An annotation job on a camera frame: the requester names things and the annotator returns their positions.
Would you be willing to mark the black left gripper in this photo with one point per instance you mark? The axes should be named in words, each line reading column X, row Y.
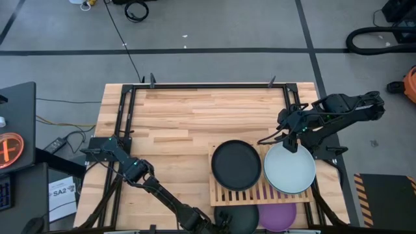
column 213, row 227

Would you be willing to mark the black computer mouse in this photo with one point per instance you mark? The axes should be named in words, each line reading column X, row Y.
column 32, row 226

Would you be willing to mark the dark grey plate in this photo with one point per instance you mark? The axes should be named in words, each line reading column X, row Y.
column 243, row 221

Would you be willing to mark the yellow plug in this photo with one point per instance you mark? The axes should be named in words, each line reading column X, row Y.
column 92, row 2

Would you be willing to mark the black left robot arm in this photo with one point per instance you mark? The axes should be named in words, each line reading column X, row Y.
column 162, row 195

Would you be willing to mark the hazard-striped black platform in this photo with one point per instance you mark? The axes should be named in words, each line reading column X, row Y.
column 386, row 198

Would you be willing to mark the orange vacuum cleaner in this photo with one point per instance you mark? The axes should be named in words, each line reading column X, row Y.
column 412, row 84

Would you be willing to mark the black plate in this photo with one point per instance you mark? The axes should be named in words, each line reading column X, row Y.
column 236, row 165

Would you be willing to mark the purple plate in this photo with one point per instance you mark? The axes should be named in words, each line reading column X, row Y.
column 277, row 217

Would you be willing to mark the black frame clamp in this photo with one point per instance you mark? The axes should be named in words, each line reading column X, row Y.
column 152, row 79
column 271, row 82

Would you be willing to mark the black desk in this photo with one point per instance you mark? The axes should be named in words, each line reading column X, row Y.
column 19, row 107
column 29, row 195

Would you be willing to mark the white SA2 paper sheet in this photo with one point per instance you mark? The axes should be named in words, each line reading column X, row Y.
column 61, row 208

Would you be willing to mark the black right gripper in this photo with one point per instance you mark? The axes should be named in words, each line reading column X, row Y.
column 291, row 122

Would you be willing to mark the black metal table frame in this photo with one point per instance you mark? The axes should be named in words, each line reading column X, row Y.
column 208, row 86

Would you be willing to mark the bamboo slatted shelf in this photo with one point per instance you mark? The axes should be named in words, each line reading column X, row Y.
column 212, row 195

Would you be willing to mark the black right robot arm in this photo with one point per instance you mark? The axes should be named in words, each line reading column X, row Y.
column 338, row 107

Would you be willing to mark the black power adapter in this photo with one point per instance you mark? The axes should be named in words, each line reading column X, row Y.
column 55, row 145

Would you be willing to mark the black equipment case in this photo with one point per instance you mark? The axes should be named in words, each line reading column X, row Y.
column 120, row 1

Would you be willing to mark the black vacuum unit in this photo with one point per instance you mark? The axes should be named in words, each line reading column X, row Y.
column 399, row 9

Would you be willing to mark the black keyboard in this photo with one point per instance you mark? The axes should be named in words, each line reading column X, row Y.
column 6, row 195

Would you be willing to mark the orange round disc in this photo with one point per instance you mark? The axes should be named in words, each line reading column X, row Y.
column 16, row 143

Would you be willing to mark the small white cap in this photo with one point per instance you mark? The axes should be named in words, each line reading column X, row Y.
column 2, row 122

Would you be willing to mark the white round object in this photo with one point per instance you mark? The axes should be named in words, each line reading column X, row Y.
column 76, row 1

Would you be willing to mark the light grey plate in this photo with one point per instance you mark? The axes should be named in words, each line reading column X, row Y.
column 292, row 172

